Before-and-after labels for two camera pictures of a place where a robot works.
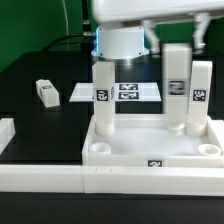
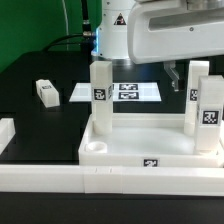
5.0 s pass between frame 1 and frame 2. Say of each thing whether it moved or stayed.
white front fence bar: stayed
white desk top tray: moved
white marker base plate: stayed
